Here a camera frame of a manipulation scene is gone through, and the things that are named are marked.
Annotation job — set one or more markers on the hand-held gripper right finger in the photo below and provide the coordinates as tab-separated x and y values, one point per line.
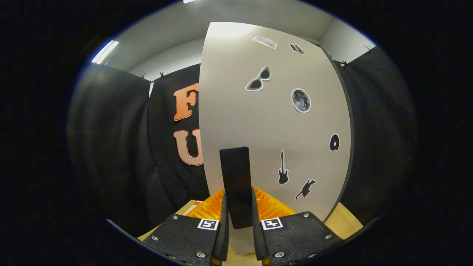
257	240

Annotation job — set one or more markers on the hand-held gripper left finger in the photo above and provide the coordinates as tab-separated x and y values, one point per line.
224	240

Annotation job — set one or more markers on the beige shoe cabinet door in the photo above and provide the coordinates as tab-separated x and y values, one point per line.
240	118

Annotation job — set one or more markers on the tan cover book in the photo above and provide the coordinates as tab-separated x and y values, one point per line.
193	207

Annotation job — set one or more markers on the black backdrop cloth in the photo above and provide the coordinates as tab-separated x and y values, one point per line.
111	147

